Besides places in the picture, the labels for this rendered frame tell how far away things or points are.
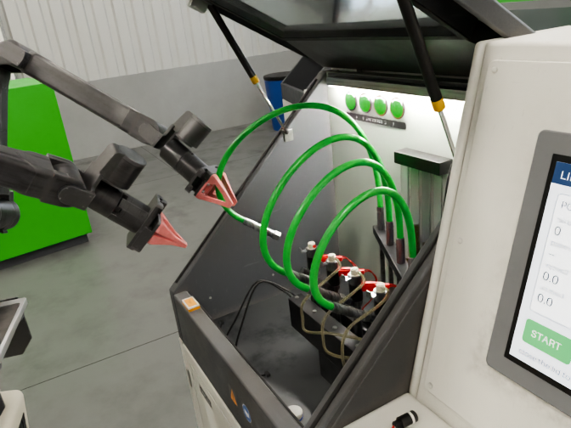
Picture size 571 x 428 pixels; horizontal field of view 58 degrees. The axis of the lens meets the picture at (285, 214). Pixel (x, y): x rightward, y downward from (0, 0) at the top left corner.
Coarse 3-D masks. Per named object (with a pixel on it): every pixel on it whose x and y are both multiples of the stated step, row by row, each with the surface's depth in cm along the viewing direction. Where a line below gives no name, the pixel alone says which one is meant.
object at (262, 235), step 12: (324, 144) 99; (300, 156) 98; (372, 156) 107; (288, 180) 97; (384, 180) 109; (276, 192) 97; (264, 216) 97; (264, 228) 97; (264, 240) 98; (264, 252) 99; (276, 264) 101; (300, 276) 105
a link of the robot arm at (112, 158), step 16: (112, 144) 88; (96, 160) 89; (112, 160) 87; (128, 160) 88; (144, 160) 92; (96, 176) 87; (112, 176) 88; (128, 176) 89; (64, 192) 83; (80, 192) 85; (80, 208) 87
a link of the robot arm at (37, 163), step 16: (0, 144) 79; (0, 160) 77; (16, 160) 78; (32, 160) 81; (48, 160) 84; (64, 160) 87; (0, 176) 78; (16, 176) 79; (32, 176) 80; (48, 176) 81; (64, 176) 82; (80, 176) 87; (32, 192) 81; (48, 192) 83
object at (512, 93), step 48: (480, 48) 74; (528, 48) 68; (480, 96) 75; (528, 96) 68; (480, 144) 74; (528, 144) 68; (480, 192) 75; (480, 240) 75; (432, 288) 84; (480, 288) 76; (432, 336) 85; (480, 336) 76; (432, 384) 85; (480, 384) 76
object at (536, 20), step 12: (504, 0) 339; (516, 0) 331; (528, 0) 323; (540, 0) 314; (552, 0) 306; (564, 0) 299; (516, 12) 332; (528, 12) 324; (540, 12) 315; (552, 12) 308; (564, 12) 300; (528, 24) 326; (540, 24) 317; (552, 24) 310; (564, 24) 302
